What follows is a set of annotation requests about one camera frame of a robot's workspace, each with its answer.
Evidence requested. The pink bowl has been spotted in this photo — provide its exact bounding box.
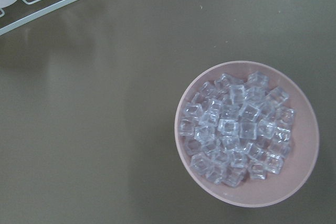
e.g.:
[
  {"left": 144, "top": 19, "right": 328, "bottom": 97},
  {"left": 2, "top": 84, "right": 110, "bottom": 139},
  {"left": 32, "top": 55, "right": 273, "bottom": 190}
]
[{"left": 174, "top": 61, "right": 320, "bottom": 208}]

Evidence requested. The pile of clear ice cubes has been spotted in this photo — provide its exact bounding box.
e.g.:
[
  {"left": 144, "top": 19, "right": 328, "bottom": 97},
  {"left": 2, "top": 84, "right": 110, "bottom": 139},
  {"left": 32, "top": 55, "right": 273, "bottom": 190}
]
[{"left": 178, "top": 71, "right": 295, "bottom": 187}]

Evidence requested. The white wire rack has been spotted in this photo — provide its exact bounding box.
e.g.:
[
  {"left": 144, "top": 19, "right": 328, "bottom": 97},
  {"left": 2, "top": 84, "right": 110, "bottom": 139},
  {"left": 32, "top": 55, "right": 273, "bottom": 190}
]
[{"left": 0, "top": 0, "right": 85, "bottom": 36}]

